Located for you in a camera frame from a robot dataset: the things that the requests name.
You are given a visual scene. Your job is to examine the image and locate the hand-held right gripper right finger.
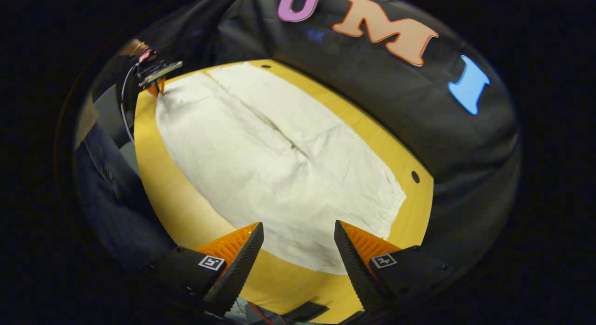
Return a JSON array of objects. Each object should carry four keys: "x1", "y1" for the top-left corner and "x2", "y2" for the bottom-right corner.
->
[{"x1": 333, "y1": 220, "x2": 456, "y2": 315}]

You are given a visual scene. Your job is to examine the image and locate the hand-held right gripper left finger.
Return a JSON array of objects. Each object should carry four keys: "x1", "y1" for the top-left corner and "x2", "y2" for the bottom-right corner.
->
[{"x1": 154, "y1": 222, "x2": 265, "y2": 317}]

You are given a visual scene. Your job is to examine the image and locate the white jeans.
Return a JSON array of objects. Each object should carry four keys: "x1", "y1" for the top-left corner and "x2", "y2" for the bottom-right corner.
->
[{"x1": 156, "y1": 62, "x2": 407, "y2": 275}]

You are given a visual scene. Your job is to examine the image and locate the person's dark blue clothing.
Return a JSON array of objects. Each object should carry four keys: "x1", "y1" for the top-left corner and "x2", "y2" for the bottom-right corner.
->
[{"x1": 74, "y1": 122, "x2": 175, "y2": 270}]

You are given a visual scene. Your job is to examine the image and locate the black backdrop cloth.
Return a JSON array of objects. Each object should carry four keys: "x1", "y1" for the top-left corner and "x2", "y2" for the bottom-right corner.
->
[{"x1": 93, "y1": 0, "x2": 522, "y2": 288}]

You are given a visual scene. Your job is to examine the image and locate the white cable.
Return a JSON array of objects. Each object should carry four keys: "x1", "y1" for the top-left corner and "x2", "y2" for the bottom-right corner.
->
[{"x1": 120, "y1": 67, "x2": 136, "y2": 145}]

